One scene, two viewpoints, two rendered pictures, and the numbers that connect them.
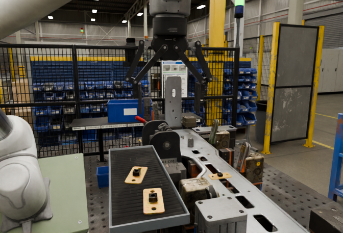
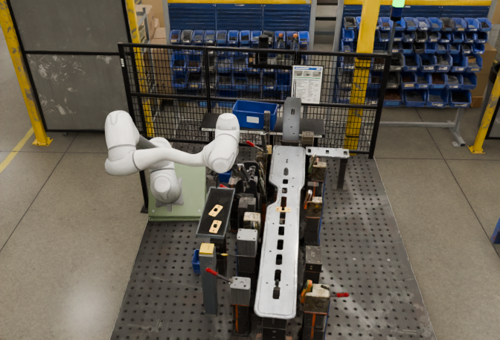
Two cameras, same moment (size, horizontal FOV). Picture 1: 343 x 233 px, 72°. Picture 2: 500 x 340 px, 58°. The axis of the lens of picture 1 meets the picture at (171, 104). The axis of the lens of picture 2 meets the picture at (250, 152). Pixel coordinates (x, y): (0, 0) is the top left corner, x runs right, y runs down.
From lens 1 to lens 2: 1.79 m
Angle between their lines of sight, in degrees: 31
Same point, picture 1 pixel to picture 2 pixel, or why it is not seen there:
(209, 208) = (242, 233)
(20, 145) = (165, 163)
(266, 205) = (290, 236)
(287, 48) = not seen: outside the picture
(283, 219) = (290, 245)
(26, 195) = (169, 195)
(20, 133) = not seen: hidden behind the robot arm
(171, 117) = (289, 132)
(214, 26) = (362, 28)
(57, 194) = (187, 190)
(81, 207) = (201, 201)
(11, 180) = (161, 187)
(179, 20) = not seen: hidden behind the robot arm
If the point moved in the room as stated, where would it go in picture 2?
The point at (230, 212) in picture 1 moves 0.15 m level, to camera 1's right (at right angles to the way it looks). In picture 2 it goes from (248, 237) to (277, 245)
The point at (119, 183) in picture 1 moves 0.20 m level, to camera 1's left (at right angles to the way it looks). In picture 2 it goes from (206, 213) to (171, 204)
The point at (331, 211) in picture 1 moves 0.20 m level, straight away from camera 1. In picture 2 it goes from (315, 249) to (344, 234)
